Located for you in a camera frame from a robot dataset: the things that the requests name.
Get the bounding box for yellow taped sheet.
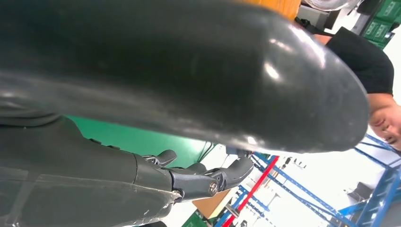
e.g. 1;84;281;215
238;0;302;21

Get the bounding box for white seat block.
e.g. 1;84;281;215
296;4;330;31

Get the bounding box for cardboard box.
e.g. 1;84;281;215
192;189;233;219

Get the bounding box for green plastic crate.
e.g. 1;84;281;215
182;211;208;227
363;17;395;50
375;0;401;25

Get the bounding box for blue steel shelf rack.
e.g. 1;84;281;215
338;133;401;227
214;152;358;227

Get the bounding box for person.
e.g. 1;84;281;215
294;17;401;152

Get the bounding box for black cable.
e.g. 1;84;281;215
196;141;218;164

